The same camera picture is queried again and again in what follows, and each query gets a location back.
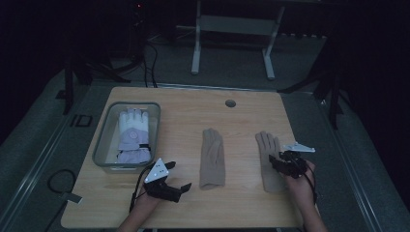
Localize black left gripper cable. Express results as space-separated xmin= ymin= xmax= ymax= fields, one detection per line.
xmin=129 ymin=162 xmax=156 ymax=214

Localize black floor cable with plug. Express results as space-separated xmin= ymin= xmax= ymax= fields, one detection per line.
xmin=44 ymin=168 xmax=83 ymax=232

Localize black tripod stand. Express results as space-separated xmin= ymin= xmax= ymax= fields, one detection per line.
xmin=56 ymin=47 xmax=130 ymax=116
xmin=277 ymin=38 xmax=345 ymax=131

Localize clear plastic bin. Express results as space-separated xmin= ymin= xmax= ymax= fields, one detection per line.
xmin=92 ymin=101 xmax=161 ymax=174

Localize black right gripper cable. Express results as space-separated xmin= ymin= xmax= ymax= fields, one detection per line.
xmin=303 ymin=172 xmax=319 ymax=206

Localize person's right hand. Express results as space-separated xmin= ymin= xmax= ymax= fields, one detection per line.
xmin=284 ymin=160 xmax=318 ymax=202

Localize beige knit glove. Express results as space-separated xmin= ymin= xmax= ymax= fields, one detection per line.
xmin=198 ymin=128 xmax=226 ymax=191
xmin=254 ymin=130 xmax=288 ymax=193

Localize person's left hand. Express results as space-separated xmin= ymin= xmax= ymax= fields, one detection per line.
xmin=132 ymin=189 xmax=162 ymax=212

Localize lavender and white ski glove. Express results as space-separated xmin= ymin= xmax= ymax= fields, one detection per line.
xmin=115 ymin=107 xmax=153 ymax=164

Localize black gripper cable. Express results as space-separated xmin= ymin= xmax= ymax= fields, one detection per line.
xmin=303 ymin=172 xmax=319 ymax=206
xmin=129 ymin=162 xmax=156 ymax=214

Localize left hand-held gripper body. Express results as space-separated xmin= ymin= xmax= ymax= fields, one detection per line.
xmin=141 ymin=158 xmax=184 ymax=204

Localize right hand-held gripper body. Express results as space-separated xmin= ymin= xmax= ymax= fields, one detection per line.
xmin=278 ymin=141 xmax=316 ymax=180

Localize white metal desk frame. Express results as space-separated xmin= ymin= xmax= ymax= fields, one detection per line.
xmin=190 ymin=0 xmax=287 ymax=81

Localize black hanging cables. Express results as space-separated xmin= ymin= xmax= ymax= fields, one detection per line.
xmin=140 ymin=40 xmax=160 ymax=89

